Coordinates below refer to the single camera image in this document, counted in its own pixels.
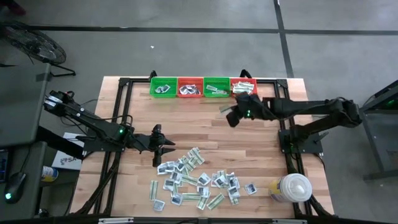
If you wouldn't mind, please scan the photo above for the orange plastic basket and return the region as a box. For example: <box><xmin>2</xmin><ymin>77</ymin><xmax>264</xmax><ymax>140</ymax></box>
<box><xmin>229</xmin><ymin>77</ymin><xmax>258</xmax><ymax>96</ymax></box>
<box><xmin>177</xmin><ymin>77</ymin><xmax>205</xmax><ymax>99</ymax></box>

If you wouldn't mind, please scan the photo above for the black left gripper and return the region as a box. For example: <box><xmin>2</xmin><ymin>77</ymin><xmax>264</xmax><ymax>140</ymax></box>
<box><xmin>148</xmin><ymin>124</ymin><xmax>177</xmax><ymax>168</ymax></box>

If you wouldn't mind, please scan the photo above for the green plastic basket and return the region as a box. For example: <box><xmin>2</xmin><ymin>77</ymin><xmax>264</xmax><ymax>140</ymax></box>
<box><xmin>149</xmin><ymin>77</ymin><xmax>178</xmax><ymax>98</ymax></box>
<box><xmin>203</xmin><ymin>77</ymin><xmax>231</xmax><ymax>98</ymax></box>

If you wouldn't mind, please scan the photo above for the black metal beam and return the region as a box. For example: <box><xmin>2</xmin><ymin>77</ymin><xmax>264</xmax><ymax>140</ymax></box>
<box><xmin>36</xmin><ymin>126</ymin><xmax>85</xmax><ymax>160</ymax></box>

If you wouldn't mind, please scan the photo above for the white printed paper sheet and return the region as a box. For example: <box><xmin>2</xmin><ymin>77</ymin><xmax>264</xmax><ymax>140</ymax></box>
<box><xmin>51</xmin><ymin>132</ymin><xmax>86</xmax><ymax>171</ymax></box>

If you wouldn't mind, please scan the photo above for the black floor fan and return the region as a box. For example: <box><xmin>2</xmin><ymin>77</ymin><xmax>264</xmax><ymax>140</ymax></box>
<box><xmin>0</xmin><ymin>21</ymin><xmax>77</xmax><ymax>77</ymax></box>

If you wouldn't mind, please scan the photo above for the grey desk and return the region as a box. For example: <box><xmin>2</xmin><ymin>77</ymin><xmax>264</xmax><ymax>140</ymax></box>
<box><xmin>0</xmin><ymin>63</ymin><xmax>51</xmax><ymax>147</ymax></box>

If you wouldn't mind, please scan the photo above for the black computer mouse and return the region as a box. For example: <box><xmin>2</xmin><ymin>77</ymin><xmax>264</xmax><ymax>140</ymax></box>
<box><xmin>3</xmin><ymin>172</ymin><xmax>27</xmax><ymax>205</ymax></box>

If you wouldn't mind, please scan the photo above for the black floor cable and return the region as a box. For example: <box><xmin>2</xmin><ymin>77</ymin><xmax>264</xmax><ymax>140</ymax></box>
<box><xmin>58</xmin><ymin>98</ymin><xmax>100</xmax><ymax>135</ymax></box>

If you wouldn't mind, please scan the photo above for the white wipes canister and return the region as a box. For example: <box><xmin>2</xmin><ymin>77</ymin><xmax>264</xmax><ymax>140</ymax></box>
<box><xmin>269</xmin><ymin>173</ymin><xmax>313</xmax><ymax>203</ymax></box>

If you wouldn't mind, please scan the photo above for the blue yellow can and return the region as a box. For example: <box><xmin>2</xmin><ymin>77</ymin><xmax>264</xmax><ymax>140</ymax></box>
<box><xmin>41</xmin><ymin>166</ymin><xmax>59</xmax><ymax>183</ymax></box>

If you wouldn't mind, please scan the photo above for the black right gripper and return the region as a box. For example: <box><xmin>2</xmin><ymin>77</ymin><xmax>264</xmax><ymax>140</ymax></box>
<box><xmin>226</xmin><ymin>93</ymin><xmax>259</xmax><ymax>128</ymax></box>

